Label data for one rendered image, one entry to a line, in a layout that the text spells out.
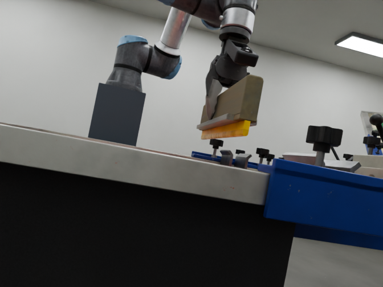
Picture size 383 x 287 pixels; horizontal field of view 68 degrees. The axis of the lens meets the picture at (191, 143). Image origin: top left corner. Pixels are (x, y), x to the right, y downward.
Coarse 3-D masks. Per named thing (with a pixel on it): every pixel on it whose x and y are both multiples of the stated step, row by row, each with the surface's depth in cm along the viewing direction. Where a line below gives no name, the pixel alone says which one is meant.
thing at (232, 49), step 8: (232, 40) 63; (232, 48) 58; (240, 48) 56; (248, 48) 55; (232, 56) 57; (240, 56) 54; (248, 56) 54; (256, 56) 55; (240, 64) 56; (248, 64) 55
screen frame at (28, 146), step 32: (0, 128) 29; (32, 128) 74; (0, 160) 29; (32, 160) 29; (64, 160) 30; (96, 160) 30; (128, 160) 31; (160, 160) 31; (192, 160) 32; (192, 192) 32; (224, 192) 32; (256, 192) 33
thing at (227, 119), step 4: (220, 116) 52; (224, 116) 49; (228, 116) 48; (232, 116) 48; (212, 120) 58; (216, 120) 55; (220, 120) 51; (224, 120) 50; (228, 120) 49; (232, 120) 48; (256, 120) 48; (200, 124) 72; (204, 124) 66; (208, 124) 62; (212, 124) 59; (216, 124) 58; (220, 124) 57; (224, 124) 55; (228, 124) 54; (252, 124) 48; (256, 124) 49; (200, 128) 74; (204, 128) 72; (208, 128) 70; (212, 128) 68
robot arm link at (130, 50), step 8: (120, 40) 113; (128, 40) 111; (136, 40) 112; (144, 40) 114; (120, 48) 112; (128, 48) 111; (136, 48) 112; (144, 48) 114; (152, 48) 116; (120, 56) 112; (128, 56) 111; (136, 56) 112; (144, 56) 114; (128, 64) 111; (136, 64) 113; (144, 64) 115; (144, 72) 120
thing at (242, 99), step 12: (240, 84) 48; (252, 84) 45; (228, 96) 54; (240, 96) 47; (252, 96) 45; (204, 108) 78; (216, 108) 63; (228, 108) 53; (240, 108) 45; (252, 108) 45; (204, 120) 74; (240, 120) 46; (252, 120) 45
